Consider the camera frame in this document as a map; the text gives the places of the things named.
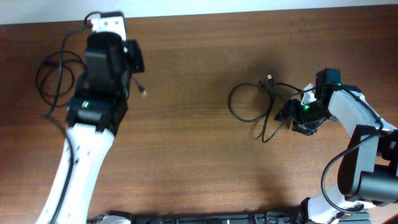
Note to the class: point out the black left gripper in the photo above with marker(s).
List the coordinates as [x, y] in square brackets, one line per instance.
[131, 55]

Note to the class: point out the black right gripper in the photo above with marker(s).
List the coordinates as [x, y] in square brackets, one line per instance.
[289, 107]

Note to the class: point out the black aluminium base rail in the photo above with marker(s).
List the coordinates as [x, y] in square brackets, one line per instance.
[115, 216]

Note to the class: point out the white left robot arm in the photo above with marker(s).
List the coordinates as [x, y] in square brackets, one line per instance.
[94, 114]

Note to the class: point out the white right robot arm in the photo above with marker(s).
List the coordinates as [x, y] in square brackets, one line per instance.
[362, 176]

